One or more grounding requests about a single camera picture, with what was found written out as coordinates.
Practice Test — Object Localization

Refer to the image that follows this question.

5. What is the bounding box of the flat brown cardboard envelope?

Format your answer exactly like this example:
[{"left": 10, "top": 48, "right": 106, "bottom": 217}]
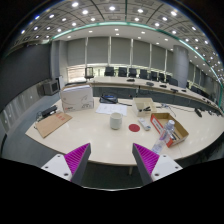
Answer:
[{"left": 34, "top": 111, "right": 74, "bottom": 139}]

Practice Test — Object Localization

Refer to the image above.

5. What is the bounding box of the group of round ceiling lights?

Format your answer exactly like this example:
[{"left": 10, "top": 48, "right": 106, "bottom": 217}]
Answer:
[{"left": 19, "top": 1, "right": 224, "bottom": 79}]

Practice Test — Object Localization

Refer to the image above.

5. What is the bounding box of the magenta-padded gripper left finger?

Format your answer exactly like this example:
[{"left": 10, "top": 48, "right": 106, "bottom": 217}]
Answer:
[{"left": 41, "top": 142, "right": 92, "bottom": 186}]

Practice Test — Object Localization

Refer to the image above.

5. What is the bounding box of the grey box monitor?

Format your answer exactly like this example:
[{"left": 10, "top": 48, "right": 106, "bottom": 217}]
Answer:
[{"left": 42, "top": 79, "right": 61, "bottom": 97}]

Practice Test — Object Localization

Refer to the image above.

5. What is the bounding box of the white ceramic mug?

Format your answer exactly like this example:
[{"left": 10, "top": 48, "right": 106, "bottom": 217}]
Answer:
[{"left": 109, "top": 112, "right": 124, "bottom": 131}]

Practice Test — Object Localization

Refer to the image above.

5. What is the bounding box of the large white cardboard box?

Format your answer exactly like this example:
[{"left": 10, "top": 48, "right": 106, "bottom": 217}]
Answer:
[{"left": 59, "top": 84, "right": 95, "bottom": 113}]

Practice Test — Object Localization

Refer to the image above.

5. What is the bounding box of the clear plastic water bottle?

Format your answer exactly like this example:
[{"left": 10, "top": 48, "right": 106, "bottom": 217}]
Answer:
[{"left": 151, "top": 119, "right": 176, "bottom": 155}]

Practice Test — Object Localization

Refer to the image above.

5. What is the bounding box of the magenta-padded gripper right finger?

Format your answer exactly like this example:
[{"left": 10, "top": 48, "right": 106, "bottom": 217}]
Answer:
[{"left": 131, "top": 142, "right": 184, "bottom": 186}]

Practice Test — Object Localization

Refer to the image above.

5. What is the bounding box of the small black desk device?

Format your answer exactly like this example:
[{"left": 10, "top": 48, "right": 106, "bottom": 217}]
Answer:
[{"left": 39, "top": 105, "right": 59, "bottom": 118}]

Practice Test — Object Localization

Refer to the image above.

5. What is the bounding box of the row of black office chairs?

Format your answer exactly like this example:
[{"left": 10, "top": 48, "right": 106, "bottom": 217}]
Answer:
[{"left": 84, "top": 66, "right": 179, "bottom": 87}]

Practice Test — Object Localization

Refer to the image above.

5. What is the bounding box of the black desk telephone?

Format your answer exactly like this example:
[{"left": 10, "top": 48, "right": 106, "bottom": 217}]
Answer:
[{"left": 99, "top": 93, "right": 119, "bottom": 105}]

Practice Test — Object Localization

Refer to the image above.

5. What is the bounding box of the small white rectangular block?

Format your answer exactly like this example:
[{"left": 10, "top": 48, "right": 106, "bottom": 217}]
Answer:
[{"left": 137, "top": 117, "right": 152, "bottom": 132}]

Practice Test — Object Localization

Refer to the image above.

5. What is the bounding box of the open red-edged cardboard box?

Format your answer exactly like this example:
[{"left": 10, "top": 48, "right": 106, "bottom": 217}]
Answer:
[{"left": 149, "top": 112, "right": 190, "bottom": 148}]

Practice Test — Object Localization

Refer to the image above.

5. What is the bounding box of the white printed paper sheet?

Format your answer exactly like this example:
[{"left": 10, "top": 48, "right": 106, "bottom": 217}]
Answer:
[{"left": 95, "top": 102, "right": 128, "bottom": 117}]

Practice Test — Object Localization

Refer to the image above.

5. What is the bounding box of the small open white carton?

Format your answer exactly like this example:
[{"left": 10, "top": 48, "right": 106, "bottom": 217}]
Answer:
[{"left": 131, "top": 97, "right": 158, "bottom": 118}]

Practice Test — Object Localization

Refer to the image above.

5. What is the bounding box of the flat round red coaster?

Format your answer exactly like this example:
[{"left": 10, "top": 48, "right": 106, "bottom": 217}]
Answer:
[{"left": 128, "top": 123, "right": 141, "bottom": 133}]

